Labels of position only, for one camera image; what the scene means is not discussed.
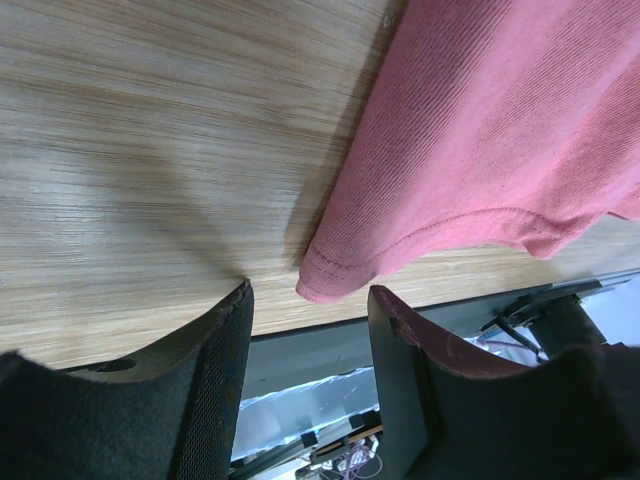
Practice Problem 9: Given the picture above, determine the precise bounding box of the salmon red t-shirt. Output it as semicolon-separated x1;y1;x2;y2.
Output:
296;1;639;303

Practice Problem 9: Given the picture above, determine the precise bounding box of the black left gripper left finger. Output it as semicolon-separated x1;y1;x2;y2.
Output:
1;282;254;479

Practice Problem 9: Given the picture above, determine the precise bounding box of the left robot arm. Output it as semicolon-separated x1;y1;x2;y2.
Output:
1;282;639;479

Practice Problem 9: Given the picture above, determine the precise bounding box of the aluminium front rail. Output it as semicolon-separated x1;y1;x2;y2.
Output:
229;367;379;479

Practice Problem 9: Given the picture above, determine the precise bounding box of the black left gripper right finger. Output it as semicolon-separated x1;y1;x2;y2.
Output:
368;286;639;479

